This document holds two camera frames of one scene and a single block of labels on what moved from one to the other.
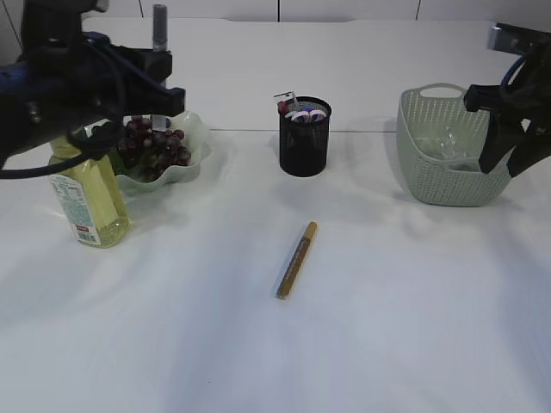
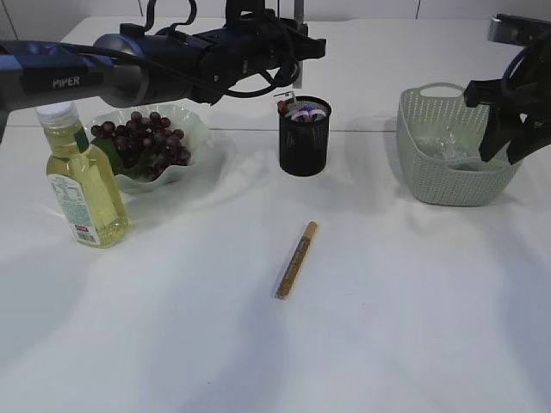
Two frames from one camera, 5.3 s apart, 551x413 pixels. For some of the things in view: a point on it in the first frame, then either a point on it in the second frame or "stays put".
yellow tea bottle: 92,194 stays put
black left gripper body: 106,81 → 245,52
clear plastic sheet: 454,143 stays put
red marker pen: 283,107 stays put
